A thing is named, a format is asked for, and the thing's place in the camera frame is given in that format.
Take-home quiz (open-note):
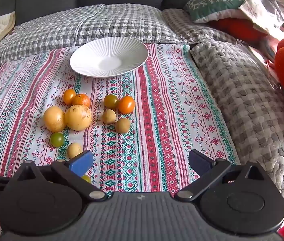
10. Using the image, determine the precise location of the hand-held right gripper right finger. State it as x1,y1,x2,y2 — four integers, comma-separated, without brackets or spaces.
174,149,273,202

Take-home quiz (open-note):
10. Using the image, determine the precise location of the beige printed cloth bag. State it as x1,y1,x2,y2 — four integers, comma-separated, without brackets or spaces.
238,0,284,31

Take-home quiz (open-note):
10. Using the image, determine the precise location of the spotted yellow passion fruit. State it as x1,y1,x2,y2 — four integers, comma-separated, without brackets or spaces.
64,105,92,131

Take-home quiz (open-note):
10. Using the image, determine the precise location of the clear plastic sleeve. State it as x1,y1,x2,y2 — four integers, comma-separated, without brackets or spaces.
242,36,283,88

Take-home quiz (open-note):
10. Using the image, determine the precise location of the red green patterned tablecloth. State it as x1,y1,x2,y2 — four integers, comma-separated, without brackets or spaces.
0,43,241,234

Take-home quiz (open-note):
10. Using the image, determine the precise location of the white ribbed plate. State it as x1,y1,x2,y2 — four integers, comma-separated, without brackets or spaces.
69,37,149,78

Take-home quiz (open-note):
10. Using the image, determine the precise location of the orange cherry tomato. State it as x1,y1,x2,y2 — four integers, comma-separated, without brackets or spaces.
118,96,135,114
63,89,77,106

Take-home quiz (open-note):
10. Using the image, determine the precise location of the green cherry tomato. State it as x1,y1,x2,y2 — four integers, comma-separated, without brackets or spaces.
50,132,66,148

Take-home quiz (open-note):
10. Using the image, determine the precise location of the orange mandarin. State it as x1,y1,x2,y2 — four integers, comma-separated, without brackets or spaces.
72,94,91,108

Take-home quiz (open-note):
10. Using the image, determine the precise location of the tan longan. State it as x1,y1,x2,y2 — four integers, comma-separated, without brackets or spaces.
115,118,131,134
67,142,83,159
102,109,117,125

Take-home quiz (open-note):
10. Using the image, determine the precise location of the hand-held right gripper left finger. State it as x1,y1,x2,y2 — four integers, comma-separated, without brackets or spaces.
5,150,107,202

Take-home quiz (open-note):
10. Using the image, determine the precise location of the beige grey checked quilt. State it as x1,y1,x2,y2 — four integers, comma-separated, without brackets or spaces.
190,41,284,207

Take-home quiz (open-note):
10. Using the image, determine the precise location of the green-orange cherry tomato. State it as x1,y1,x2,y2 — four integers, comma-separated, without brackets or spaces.
103,94,120,110

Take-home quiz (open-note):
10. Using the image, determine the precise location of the green branch-print pillow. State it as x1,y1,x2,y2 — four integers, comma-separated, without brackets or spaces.
184,0,248,23

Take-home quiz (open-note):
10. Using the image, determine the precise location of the fine checked beige quilt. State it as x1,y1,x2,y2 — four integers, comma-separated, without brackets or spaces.
161,8,240,45

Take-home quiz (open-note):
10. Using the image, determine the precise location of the smooth yellow passion fruit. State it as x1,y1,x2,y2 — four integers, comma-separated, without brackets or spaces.
43,106,67,133

